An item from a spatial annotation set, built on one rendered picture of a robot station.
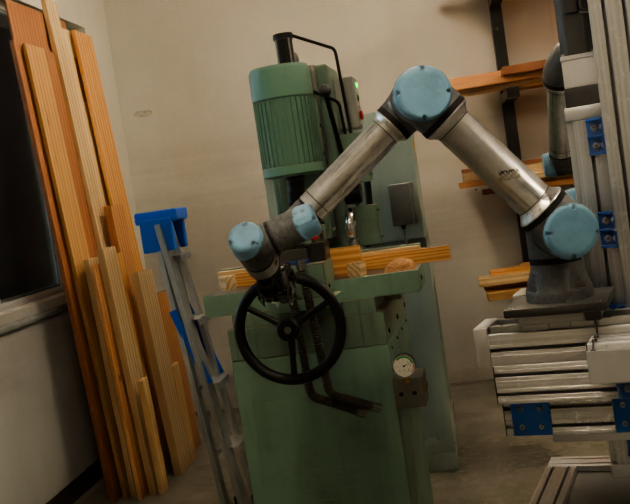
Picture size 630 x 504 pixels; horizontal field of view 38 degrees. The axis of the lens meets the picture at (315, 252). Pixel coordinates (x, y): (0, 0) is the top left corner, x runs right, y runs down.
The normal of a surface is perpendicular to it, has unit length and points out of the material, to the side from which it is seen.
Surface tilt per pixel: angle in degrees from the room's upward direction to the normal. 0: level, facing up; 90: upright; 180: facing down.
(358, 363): 90
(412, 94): 84
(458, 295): 90
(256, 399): 90
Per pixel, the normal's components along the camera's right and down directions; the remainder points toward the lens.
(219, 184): -0.14, 0.08
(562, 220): 0.07, 0.15
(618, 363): -0.38, 0.11
